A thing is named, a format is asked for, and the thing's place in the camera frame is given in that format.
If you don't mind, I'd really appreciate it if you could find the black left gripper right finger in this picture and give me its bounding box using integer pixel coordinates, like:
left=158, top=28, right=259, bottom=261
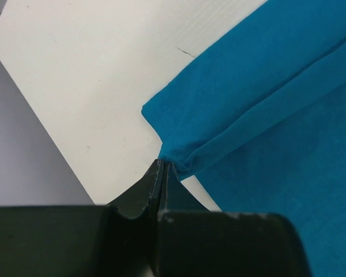
left=160, top=162, right=209, bottom=212

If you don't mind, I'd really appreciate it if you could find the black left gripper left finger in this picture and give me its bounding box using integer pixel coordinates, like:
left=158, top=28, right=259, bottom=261
left=107, top=160, right=164, bottom=220

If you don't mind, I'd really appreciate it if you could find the teal t shirt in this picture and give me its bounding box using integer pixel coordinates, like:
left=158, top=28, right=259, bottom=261
left=142, top=0, right=346, bottom=276

